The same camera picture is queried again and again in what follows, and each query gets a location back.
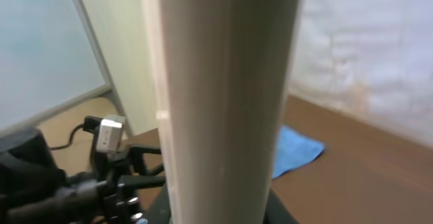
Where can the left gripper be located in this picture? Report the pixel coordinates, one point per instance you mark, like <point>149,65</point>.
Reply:
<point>115,203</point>

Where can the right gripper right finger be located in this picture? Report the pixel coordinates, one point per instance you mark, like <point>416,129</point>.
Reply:
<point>277,214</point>

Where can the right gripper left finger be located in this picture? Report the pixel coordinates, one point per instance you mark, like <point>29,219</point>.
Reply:
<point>160,214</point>

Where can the white pipette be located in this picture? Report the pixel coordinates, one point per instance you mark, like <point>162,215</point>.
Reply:
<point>223,99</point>

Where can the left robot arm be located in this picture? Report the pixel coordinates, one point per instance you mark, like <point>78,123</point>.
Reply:
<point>27,170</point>

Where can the blue cloth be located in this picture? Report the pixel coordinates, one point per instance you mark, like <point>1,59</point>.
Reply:
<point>294,149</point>

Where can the whiteboard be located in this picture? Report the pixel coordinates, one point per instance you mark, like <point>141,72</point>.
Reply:
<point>40,48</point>

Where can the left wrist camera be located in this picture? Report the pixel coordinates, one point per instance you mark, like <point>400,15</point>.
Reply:
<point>108,134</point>

